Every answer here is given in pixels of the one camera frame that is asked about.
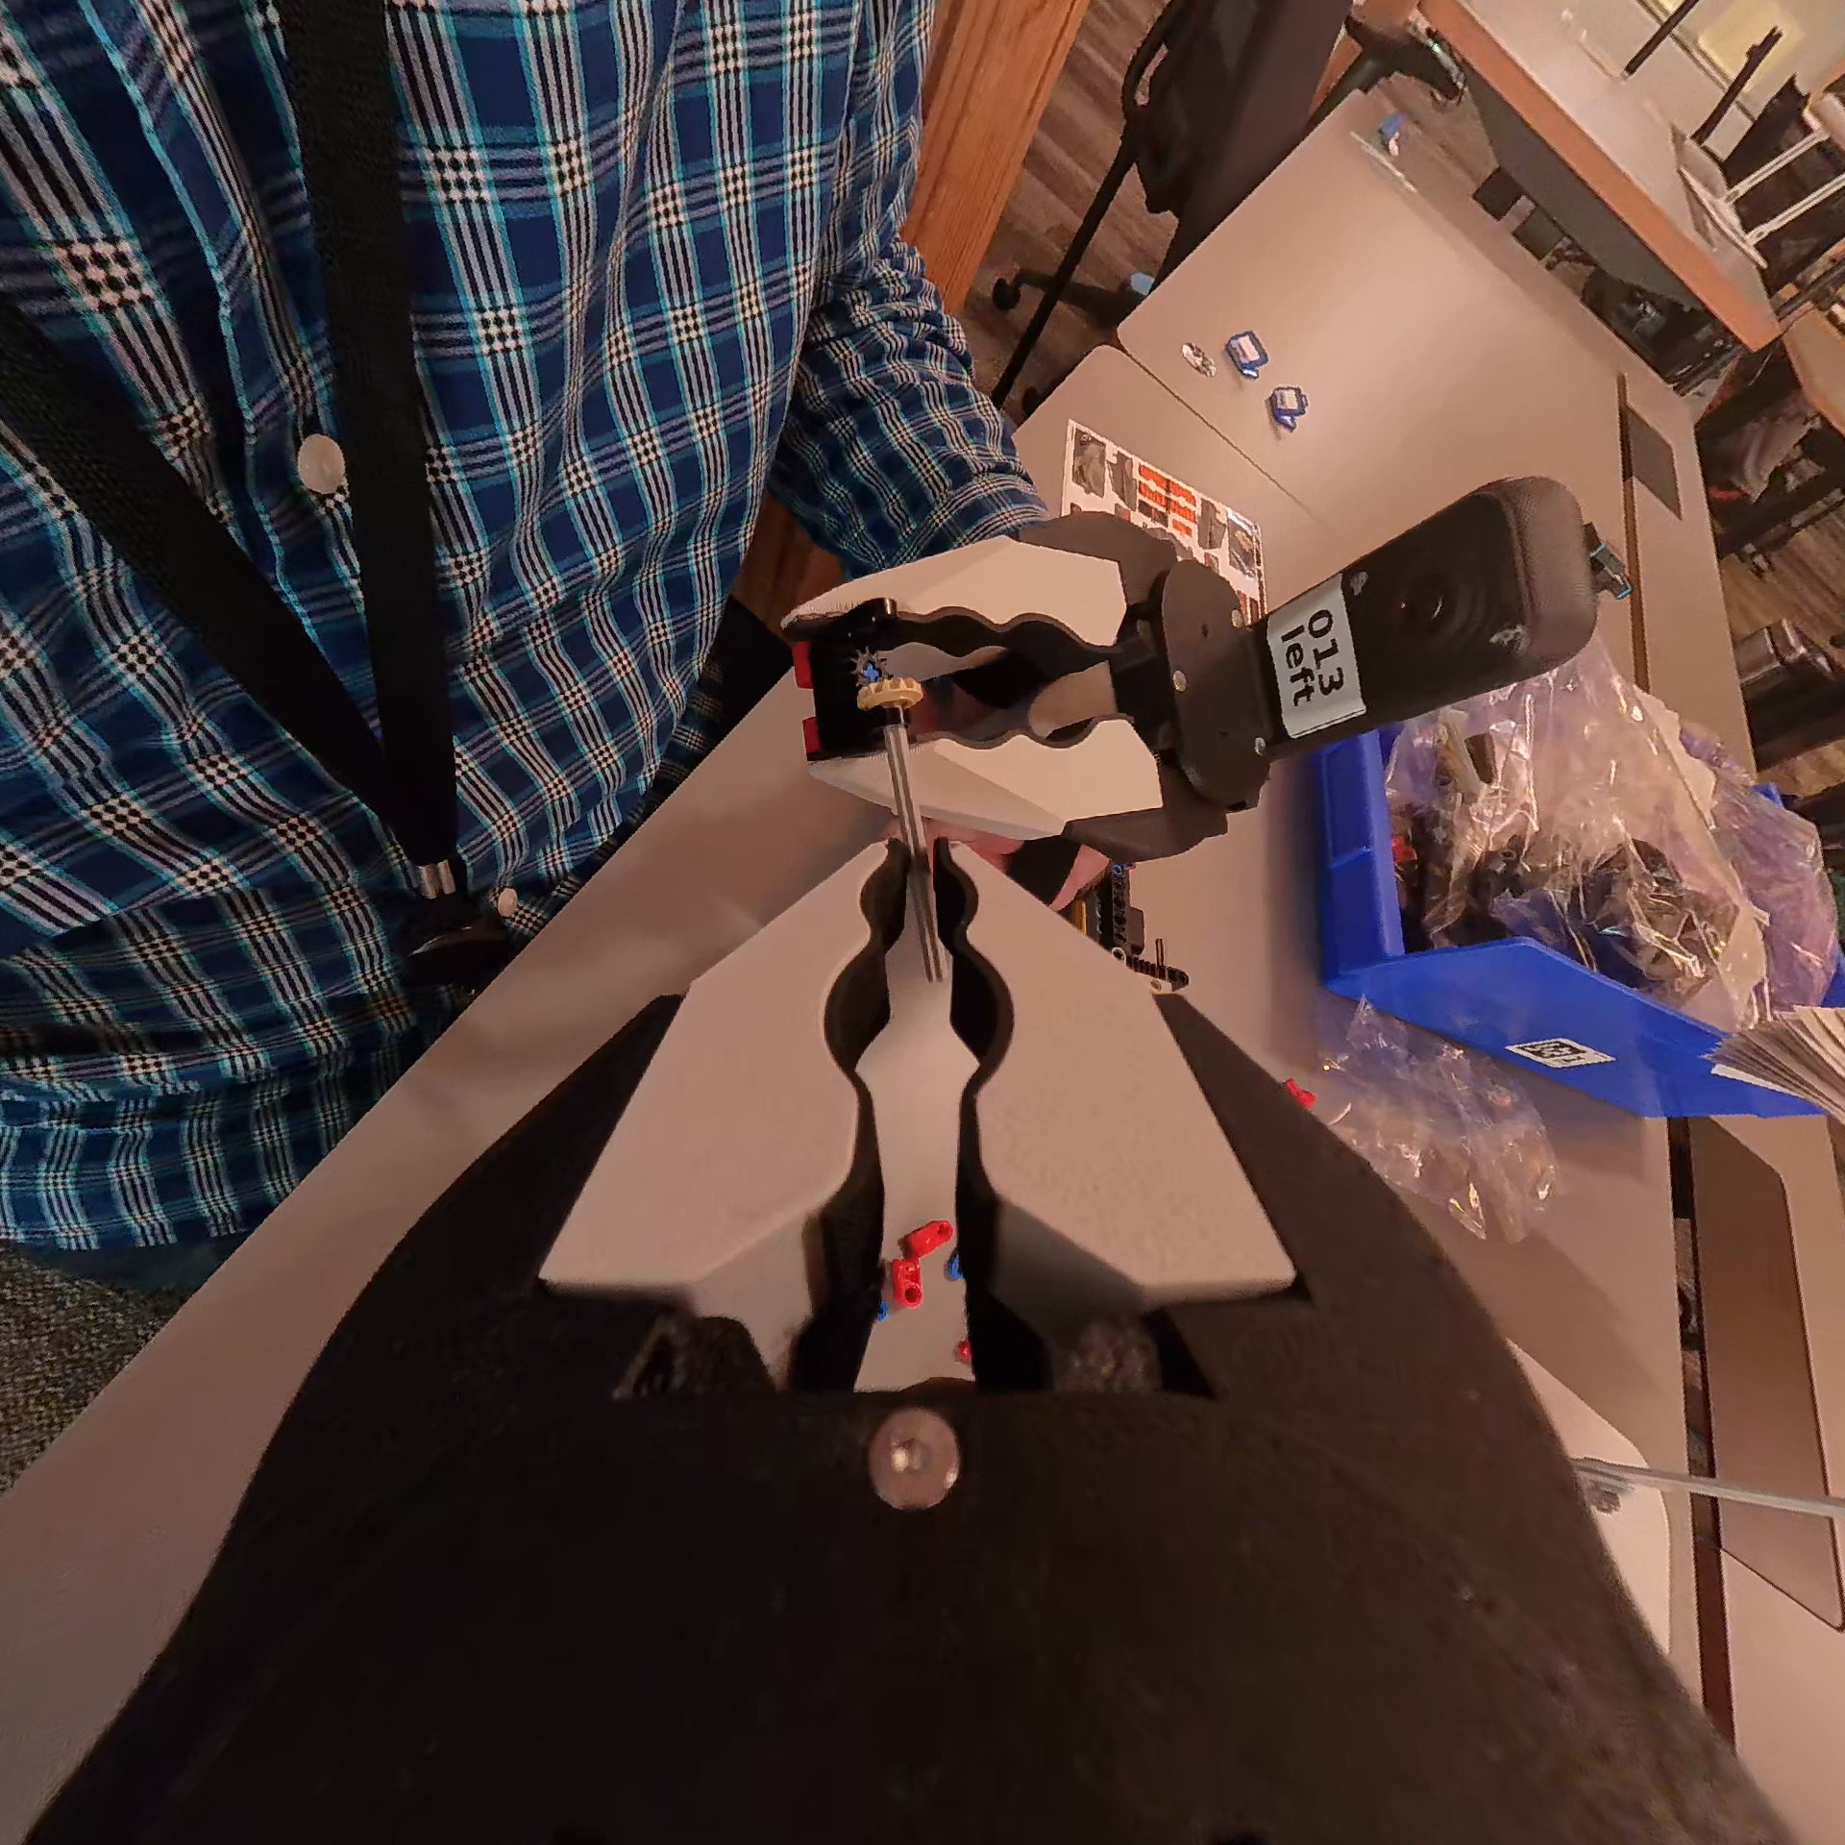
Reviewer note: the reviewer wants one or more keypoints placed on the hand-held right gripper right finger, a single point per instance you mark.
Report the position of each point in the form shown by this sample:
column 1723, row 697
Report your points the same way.
column 1125, row 1153

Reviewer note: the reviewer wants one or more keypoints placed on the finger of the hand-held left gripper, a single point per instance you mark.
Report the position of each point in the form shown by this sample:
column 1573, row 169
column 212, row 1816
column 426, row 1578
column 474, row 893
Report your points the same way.
column 981, row 590
column 1039, row 786

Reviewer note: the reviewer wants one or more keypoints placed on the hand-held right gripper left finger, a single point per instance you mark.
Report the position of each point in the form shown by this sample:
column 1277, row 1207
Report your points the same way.
column 706, row 1138

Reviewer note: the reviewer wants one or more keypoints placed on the tan lego gear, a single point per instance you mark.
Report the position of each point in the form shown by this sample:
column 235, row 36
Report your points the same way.
column 891, row 694

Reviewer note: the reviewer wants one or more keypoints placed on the grey lego axle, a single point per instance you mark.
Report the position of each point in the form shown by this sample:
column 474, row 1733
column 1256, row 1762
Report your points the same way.
column 918, row 865

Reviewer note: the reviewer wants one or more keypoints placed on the black lego frame assembly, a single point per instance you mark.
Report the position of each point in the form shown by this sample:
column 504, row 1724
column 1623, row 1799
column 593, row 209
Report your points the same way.
column 837, row 692

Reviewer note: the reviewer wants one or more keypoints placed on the person's left forearm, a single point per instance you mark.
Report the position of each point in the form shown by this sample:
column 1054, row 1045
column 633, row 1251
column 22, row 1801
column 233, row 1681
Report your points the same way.
column 895, row 432

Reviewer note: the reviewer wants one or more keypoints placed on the grey black lego subassembly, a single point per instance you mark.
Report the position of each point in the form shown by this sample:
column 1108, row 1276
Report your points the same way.
column 1125, row 915

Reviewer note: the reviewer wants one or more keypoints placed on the scattered small lego pins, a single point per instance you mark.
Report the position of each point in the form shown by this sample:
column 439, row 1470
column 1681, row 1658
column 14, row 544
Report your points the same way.
column 908, row 1280

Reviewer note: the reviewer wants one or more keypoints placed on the person's left hand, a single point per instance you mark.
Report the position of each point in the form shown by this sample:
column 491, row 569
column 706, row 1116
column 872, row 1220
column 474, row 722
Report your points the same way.
column 1010, row 853

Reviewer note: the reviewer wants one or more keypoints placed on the printed instruction sheet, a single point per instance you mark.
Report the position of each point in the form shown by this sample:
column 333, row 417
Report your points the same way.
column 1154, row 498

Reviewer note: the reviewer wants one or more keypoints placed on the small blue clip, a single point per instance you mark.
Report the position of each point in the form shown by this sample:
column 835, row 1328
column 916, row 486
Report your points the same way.
column 1289, row 405
column 1242, row 350

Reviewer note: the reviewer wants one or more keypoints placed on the loose clear plastic bag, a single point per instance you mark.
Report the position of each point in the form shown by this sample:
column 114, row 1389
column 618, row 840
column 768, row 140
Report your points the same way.
column 1442, row 1124

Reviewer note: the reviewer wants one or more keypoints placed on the blue plastic bin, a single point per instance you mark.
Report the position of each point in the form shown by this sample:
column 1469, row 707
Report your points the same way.
column 1456, row 993

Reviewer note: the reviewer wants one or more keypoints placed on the clear plastic bags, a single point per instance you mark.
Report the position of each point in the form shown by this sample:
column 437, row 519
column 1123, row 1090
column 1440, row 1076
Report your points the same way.
column 1586, row 820

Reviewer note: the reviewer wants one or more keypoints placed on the person's plaid shirt torso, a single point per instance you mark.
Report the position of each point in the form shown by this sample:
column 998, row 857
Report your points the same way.
column 577, row 432

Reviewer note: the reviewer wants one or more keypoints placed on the black office chair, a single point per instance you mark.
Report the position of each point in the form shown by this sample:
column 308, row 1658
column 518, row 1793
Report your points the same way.
column 1225, row 129

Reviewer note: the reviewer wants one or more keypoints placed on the white instruction booklet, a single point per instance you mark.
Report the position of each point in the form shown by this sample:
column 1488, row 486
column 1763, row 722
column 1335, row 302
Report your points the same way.
column 1788, row 1059

